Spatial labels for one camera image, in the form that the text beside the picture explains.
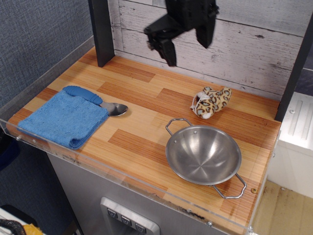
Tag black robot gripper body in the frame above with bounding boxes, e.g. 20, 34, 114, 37
144, 0, 219, 48

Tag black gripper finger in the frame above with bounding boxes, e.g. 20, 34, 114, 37
155, 39, 177, 67
195, 16, 216, 48

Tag leopard print plush toy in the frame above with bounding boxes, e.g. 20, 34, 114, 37
190, 87, 232, 119

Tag blue folded cloth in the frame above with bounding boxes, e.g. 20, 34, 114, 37
18, 91, 109, 150

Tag white grooved side cabinet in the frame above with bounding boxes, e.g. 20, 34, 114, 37
268, 92, 313, 198

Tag silver cabinet with button panel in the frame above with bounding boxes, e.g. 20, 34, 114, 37
47, 153, 247, 235

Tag yellow object at bottom left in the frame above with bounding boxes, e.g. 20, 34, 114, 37
19, 224, 44, 235

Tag dark left vertical post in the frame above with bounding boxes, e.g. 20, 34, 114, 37
88, 0, 115, 67

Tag dark vertical post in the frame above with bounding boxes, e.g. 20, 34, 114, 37
88, 0, 115, 67
275, 0, 313, 121

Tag blue handled metal spoon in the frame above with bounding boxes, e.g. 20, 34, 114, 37
63, 86, 128, 117

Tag dark right vertical post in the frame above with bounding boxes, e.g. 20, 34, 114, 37
275, 0, 313, 121

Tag stainless steel two-handled pot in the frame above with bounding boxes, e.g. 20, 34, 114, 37
165, 119, 247, 199

